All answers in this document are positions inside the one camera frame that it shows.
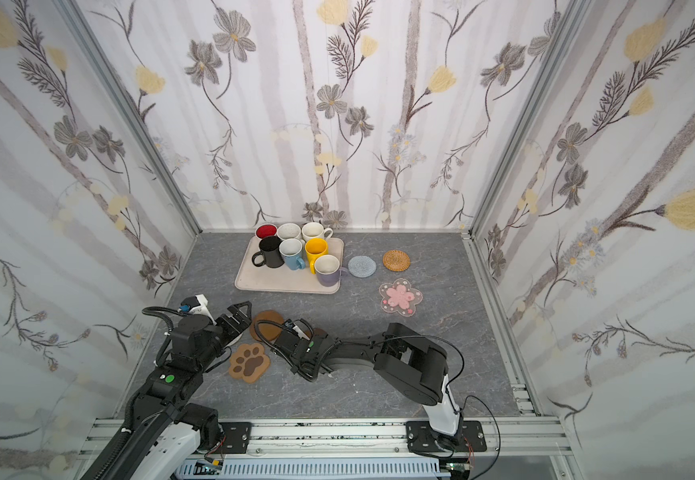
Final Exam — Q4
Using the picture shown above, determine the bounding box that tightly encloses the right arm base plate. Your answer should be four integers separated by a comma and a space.
405, 420, 487, 457

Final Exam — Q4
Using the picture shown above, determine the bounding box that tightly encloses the left corner aluminium post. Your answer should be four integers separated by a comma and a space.
53, 0, 203, 237

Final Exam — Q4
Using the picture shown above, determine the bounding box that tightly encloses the beige serving tray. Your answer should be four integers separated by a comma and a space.
234, 236, 342, 295

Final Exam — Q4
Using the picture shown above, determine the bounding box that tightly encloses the white cable duct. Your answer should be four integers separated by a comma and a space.
168, 458, 451, 479

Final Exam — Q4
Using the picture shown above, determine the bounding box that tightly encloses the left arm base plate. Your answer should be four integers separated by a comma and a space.
207, 421, 253, 457

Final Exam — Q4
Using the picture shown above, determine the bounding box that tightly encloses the plain round wooden coaster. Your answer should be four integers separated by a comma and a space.
250, 310, 285, 343

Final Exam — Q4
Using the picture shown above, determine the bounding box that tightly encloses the pink flower silicone coaster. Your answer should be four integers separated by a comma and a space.
379, 278, 423, 317

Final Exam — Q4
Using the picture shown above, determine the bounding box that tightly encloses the white mug back middle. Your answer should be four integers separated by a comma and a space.
277, 222, 303, 240

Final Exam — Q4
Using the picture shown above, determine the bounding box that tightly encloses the red interior mug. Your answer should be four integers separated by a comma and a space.
255, 223, 278, 240

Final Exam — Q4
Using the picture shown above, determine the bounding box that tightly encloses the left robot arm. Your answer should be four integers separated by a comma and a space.
83, 296, 253, 479

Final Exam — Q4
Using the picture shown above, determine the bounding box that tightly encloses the yellow mug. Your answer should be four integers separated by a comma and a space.
305, 238, 329, 274

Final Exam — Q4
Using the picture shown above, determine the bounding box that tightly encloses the corner aluminium post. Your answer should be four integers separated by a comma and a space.
467, 0, 593, 239
53, 0, 203, 237

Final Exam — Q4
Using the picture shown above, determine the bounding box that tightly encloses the brown paw print coaster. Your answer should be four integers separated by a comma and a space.
229, 343, 271, 384

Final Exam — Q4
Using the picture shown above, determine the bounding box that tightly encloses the right corner aluminium post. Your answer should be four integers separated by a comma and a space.
467, 0, 593, 239

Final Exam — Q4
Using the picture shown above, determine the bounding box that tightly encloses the blue woven round coaster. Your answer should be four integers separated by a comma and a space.
347, 255, 377, 278

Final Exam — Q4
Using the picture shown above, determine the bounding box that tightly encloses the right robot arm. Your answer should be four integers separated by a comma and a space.
270, 323, 463, 440

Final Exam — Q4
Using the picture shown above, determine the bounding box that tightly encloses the purple mug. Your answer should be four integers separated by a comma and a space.
314, 254, 347, 287

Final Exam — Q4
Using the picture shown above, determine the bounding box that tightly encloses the white mug with handle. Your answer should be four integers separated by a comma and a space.
301, 222, 334, 242

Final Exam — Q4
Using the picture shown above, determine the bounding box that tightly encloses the light blue mug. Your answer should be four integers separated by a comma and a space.
279, 238, 308, 271

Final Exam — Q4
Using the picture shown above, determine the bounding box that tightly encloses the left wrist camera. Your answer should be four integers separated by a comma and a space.
179, 294, 214, 321

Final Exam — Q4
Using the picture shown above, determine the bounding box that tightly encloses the rattan woven round coaster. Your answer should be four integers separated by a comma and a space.
383, 249, 411, 272

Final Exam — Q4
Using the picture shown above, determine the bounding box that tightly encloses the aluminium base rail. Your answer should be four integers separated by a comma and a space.
74, 383, 573, 460

